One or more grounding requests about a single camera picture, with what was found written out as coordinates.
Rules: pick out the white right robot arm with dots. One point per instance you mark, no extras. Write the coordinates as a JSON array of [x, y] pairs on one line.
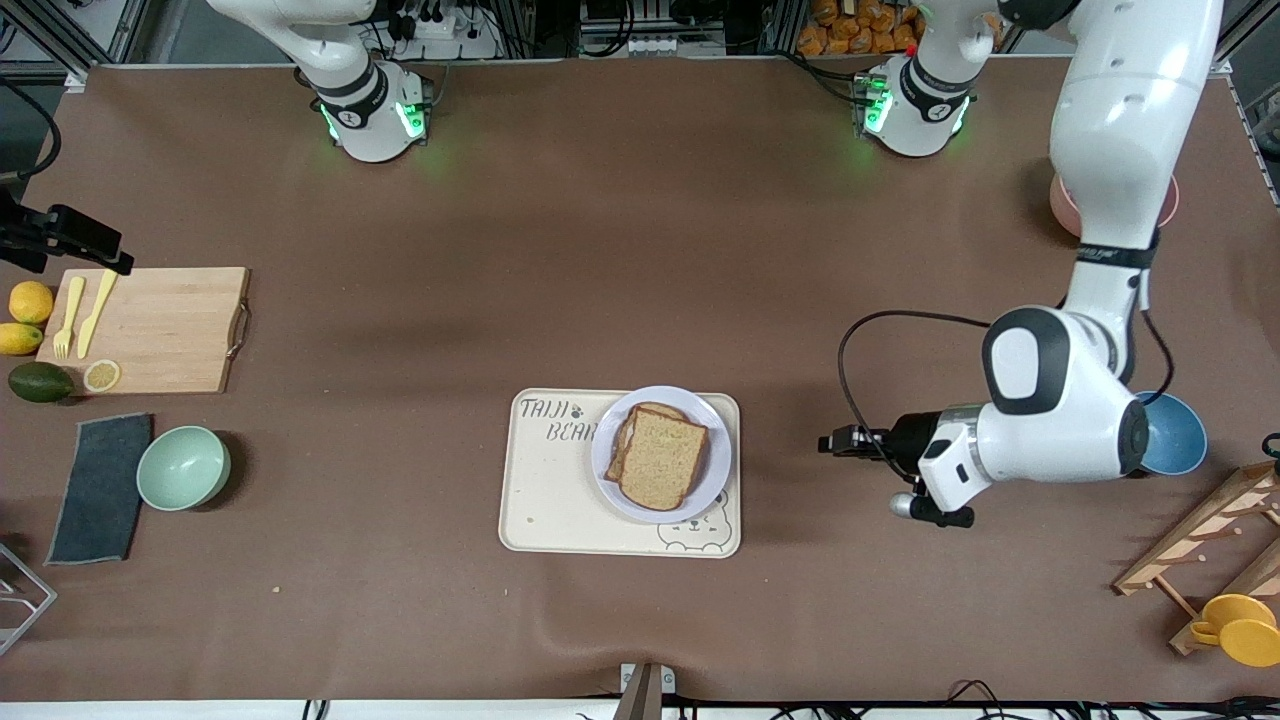
[[370, 115]]

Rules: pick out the white power strip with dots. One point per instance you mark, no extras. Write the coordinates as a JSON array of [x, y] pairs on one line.
[[440, 40]]

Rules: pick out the yellow cup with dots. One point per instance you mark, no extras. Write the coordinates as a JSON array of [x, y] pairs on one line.
[[1245, 632]]

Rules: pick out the light green bowl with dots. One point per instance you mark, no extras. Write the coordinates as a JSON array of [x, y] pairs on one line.
[[183, 468]]

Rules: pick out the yellow lemon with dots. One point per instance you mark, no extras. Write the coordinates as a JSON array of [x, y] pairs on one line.
[[30, 302], [18, 340]]

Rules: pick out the wooden peg rack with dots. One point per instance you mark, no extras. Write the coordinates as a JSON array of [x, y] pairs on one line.
[[1210, 525]]

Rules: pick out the wooden cutting board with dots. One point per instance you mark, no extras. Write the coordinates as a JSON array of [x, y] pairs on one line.
[[170, 330]]

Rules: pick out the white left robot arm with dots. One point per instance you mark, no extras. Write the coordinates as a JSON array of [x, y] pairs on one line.
[[1120, 130]]

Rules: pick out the lemon slice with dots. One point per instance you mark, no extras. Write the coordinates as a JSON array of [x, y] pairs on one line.
[[102, 376]]

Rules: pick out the yellow plastic knife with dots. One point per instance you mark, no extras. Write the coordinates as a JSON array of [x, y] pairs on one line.
[[95, 315]]

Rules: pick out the yellow plastic fork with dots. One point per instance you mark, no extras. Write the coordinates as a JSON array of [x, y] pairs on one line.
[[70, 310]]

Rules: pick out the green avocado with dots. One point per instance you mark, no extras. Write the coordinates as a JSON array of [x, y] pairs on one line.
[[40, 383]]

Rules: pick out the plain brown bread slice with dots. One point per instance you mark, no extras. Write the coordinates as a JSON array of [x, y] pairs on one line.
[[665, 460]]

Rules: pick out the dark grey cloth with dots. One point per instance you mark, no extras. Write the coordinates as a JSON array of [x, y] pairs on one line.
[[100, 490]]

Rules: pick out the blue bowl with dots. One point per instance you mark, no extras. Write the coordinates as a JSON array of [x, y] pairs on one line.
[[1178, 440]]

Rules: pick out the pink bowl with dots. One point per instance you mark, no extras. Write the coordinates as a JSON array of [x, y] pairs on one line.
[[1060, 205]]

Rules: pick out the left gripper white-black body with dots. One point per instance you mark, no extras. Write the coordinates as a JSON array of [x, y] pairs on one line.
[[908, 436]]

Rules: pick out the cream bear print tray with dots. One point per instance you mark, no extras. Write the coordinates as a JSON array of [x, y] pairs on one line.
[[555, 500]]

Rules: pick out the aluminium frame profile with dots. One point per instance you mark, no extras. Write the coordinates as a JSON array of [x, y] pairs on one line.
[[78, 78], [1245, 100]]

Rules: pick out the round white plate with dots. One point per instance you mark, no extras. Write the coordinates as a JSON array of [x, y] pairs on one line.
[[715, 440]]

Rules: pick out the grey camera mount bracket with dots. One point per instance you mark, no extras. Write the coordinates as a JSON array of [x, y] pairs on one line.
[[645, 690]]

